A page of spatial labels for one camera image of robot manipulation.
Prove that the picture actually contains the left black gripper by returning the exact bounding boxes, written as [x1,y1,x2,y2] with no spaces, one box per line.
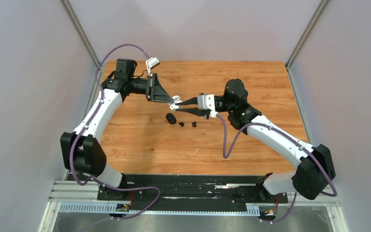
[128,73,173,104]

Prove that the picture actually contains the white earbud charging case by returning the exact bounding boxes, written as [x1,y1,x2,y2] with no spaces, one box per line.
[169,95,182,111]

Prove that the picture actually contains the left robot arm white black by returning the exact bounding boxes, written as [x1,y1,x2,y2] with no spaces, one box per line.
[60,57,176,200]

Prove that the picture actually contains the black earbud charging case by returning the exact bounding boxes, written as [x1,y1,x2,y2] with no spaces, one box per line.
[166,113,177,124]

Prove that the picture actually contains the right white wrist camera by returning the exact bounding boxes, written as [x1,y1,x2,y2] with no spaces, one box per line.
[197,94,218,119]

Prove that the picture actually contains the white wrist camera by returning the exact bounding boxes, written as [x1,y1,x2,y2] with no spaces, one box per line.
[145,57,160,76]
[197,94,218,119]

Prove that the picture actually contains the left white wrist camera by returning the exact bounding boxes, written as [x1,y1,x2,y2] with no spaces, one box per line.
[145,57,160,76]

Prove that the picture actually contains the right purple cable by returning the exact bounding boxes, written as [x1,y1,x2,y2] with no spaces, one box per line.
[216,114,338,224]

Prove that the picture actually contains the aluminium frame rail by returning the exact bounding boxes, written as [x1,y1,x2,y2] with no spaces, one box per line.
[39,181,348,232]

